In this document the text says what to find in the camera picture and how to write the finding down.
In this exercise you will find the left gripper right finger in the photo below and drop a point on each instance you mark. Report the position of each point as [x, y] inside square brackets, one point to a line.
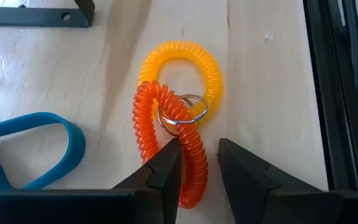
[291, 205]

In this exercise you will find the orange spiral wrist coil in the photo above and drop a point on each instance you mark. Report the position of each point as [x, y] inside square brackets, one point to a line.
[194, 174]

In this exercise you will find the yellow spiral wrist coil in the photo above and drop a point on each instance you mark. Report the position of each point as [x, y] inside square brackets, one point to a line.
[182, 49]

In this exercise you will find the black perforated metal shelf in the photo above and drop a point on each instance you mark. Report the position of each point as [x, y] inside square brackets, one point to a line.
[26, 17]

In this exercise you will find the blue rubber band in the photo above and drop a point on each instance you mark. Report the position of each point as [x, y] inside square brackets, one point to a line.
[73, 146]

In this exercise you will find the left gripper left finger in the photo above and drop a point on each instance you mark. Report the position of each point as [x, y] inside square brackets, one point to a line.
[104, 208]

